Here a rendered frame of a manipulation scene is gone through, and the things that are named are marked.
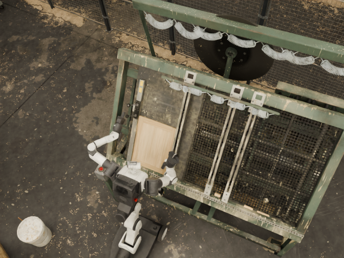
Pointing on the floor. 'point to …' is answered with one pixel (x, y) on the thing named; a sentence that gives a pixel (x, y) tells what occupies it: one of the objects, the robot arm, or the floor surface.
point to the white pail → (34, 232)
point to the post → (110, 187)
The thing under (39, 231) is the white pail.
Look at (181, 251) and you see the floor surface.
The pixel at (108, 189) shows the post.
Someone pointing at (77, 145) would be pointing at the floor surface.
